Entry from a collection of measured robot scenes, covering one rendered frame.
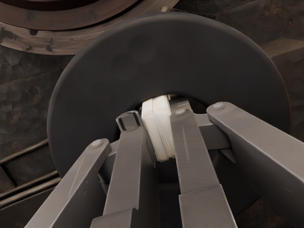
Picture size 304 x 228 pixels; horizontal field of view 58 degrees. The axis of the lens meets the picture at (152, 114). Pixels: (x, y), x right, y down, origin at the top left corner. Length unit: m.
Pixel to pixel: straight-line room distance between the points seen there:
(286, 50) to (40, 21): 0.34
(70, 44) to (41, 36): 0.04
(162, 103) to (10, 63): 0.50
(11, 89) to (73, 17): 0.23
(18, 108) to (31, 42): 0.19
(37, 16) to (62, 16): 0.03
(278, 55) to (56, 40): 0.31
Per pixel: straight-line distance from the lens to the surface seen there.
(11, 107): 0.59
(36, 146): 0.58
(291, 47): 0.44
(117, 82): 0.16
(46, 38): 0.42
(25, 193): 0.54
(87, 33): 0.41
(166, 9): 0.30
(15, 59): 0.62
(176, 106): 0.16
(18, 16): 0.42
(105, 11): 0.38
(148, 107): 0.15
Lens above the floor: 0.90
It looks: 19 degrees down
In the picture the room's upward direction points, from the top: 19 degrees counter-clockwise
